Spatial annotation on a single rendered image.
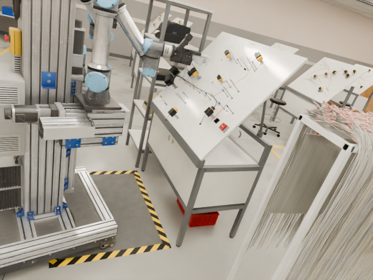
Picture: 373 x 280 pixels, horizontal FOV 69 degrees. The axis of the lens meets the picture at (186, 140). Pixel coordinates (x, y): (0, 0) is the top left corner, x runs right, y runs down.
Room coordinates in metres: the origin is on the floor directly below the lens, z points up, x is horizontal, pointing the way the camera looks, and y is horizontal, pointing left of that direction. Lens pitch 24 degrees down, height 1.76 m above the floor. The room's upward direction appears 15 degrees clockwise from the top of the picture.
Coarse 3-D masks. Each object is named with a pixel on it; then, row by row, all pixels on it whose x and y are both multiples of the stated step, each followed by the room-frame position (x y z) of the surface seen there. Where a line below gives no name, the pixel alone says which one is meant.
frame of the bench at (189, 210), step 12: (144, 156) 2.73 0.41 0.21; (156, 156) 2.45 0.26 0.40; (252, 156) 2.18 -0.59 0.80; (144, 168) 2.74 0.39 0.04; (204, 168) 1.75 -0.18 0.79; (216, 168) 1.80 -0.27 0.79; (228, 168) 1.86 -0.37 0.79; (240, 168) 1.92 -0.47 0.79; (252, 168) 1.98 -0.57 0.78; (168, 180) 2.12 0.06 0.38; (192, 192) 1.75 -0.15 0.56; (252, 192) 2.03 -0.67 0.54; (192, 204) 1.75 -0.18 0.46; (228, 204) 1.96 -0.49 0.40; (240, 204) 2.01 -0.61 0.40; (240, 216) 2.02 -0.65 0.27; (180, 228) 1.76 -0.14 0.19; (180, 240) 1.74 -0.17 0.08
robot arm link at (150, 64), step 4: (148, 56) 1.47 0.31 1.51; (144, 60) 1.49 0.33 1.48; (148, 60) 1.47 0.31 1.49; (152, 60) 1.48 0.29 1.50; (156, 60) 1.49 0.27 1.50; (144, 64) 1.48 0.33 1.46; (148, 64) 1.47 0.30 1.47; (152, 64) 1.48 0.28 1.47; (156, 64) 1.50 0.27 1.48; (144, 68) 1.48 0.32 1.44; (148, 68) 1.47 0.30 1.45; (152, 68) 1.48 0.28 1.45; (156, 68) 1.50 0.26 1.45; (144, 72) 1.48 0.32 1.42; (148, 72) 1.47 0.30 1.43; (152, 72) 1.48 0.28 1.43; (148, 76) 1.48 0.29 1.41; (152, 76) 1.49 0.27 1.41
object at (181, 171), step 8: (176, 144) 2.14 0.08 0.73; (168, 152) 2.24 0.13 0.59; (176, 152) 2.11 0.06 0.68; (184, 152) 1.99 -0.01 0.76; (168, 160) 2.21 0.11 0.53; (176, 160) 2.08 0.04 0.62; (184, 160) 1.96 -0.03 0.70; (168, 168) 2.17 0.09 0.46; (176, 168) 2.05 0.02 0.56; (184, 168) 1.93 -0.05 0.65; (192, 168) 1.84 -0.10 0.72; (168, 176) 2.14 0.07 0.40; (176, 176) 2.02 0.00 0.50; (184, 176) 1.91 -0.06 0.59; (192, 176) 1.81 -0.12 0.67; (176, 184) 1.99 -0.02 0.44; (184, 184) 1.88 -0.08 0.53; (192, 184) 1.78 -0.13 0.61; (184, 192) 1.85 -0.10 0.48; (184, 200) 1.82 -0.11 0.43
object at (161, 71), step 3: (159, 69) 3.12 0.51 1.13; (162, 69) 3.16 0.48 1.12; (165, 69) 3.21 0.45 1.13; (168, 69) 3.26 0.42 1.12; (159, 72) 2.98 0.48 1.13; (162, 72) 3.02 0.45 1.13; (165, 72) 3.06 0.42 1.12; (168, 72) 3.10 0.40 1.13; (159, 75) 2.87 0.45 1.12; (162, 75) 2.88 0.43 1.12; (165, 75) 2.92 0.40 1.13; (156, 78) 2.85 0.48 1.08; (159, 78) 2.87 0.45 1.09; (162, 78) 2.89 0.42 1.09
